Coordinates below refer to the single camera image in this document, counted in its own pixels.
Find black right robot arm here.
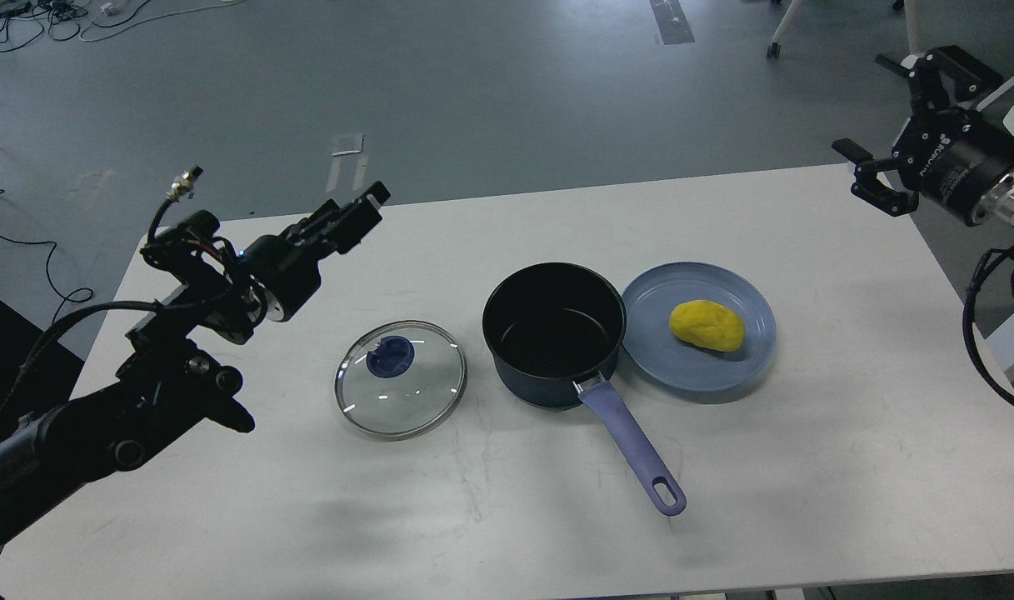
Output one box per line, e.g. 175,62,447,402
832,45,1014,408

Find tangled cables on floor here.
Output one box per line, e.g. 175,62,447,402
0,0,249,53

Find blue plate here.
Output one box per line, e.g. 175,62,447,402
623,263,777,393

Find black cable on floor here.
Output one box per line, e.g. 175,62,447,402
0,188,96,338

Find dark blue saucepan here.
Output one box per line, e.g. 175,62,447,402
482,263,687,517

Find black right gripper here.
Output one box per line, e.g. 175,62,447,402
832,45,1014,228

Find white chair legs with casters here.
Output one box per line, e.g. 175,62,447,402
766,0,1014,109

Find black box at left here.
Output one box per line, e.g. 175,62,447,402
0,300,84,442

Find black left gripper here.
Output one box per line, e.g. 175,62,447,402
241,181,390,323

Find glass pot lid blue knob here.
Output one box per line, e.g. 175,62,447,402
333,320,468,441

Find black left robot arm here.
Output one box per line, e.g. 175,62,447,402
0,167,390,554

